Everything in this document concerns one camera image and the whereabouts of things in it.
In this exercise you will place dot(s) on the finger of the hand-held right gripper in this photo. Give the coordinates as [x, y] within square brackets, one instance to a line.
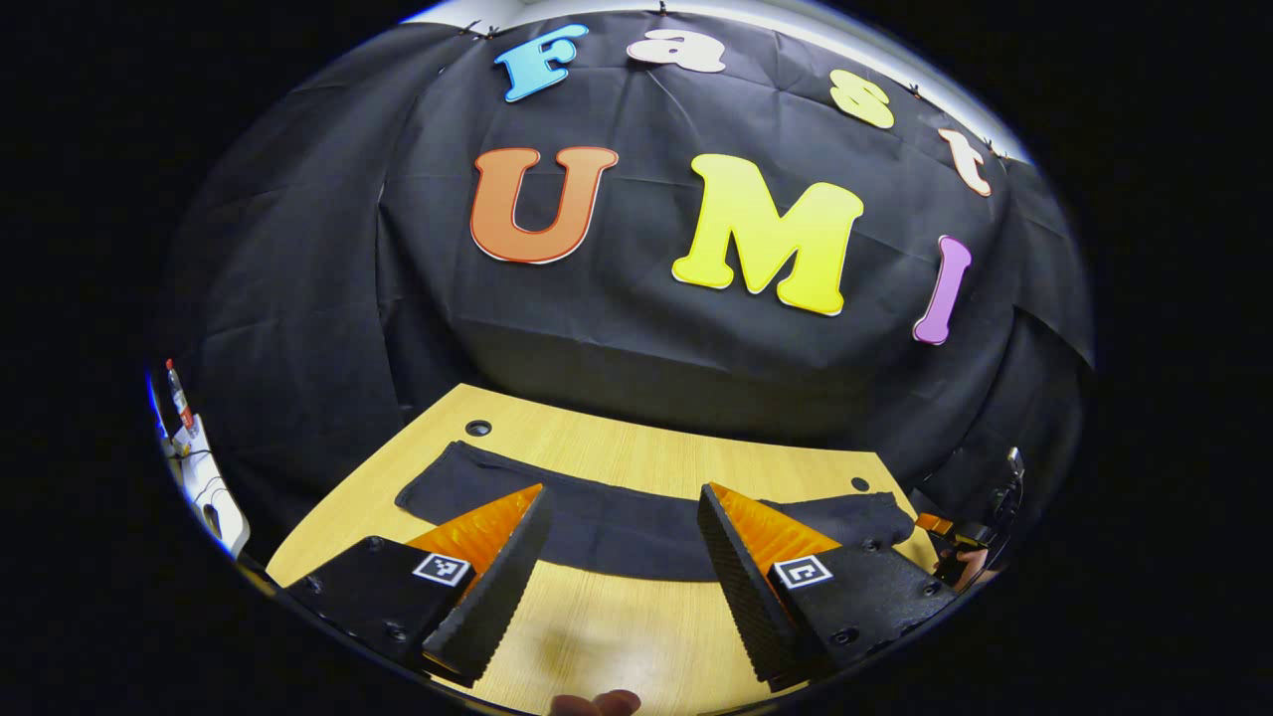
[935, 523]

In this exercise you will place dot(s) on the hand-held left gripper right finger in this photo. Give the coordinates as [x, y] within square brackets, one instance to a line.
[741, 597]

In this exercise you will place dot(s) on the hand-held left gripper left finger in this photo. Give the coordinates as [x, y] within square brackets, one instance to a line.
[497, 597]

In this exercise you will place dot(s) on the black jeans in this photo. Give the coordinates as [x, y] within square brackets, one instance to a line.
[607, 527]

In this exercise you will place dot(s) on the black backdrop cloth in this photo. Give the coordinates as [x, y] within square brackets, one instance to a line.
[636, 338]

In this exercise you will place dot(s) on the white side table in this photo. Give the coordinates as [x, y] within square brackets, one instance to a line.
[214, 497]

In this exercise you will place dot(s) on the red capped bottle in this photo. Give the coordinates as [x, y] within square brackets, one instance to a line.
[179, 398]

